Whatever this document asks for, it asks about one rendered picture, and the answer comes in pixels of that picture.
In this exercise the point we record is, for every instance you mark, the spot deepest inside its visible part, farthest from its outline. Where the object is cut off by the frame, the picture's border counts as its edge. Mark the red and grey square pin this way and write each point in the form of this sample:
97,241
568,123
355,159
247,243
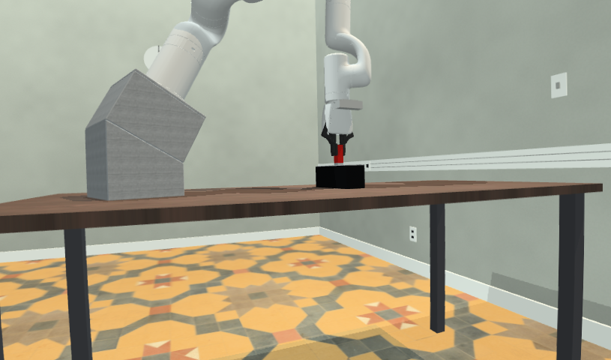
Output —
338,160

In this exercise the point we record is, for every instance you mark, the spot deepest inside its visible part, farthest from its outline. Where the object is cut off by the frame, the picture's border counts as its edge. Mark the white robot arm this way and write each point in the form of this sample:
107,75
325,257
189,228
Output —
187,47

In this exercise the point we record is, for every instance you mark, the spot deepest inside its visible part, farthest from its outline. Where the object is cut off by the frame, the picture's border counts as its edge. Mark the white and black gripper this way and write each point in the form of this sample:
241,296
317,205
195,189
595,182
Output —
336,122

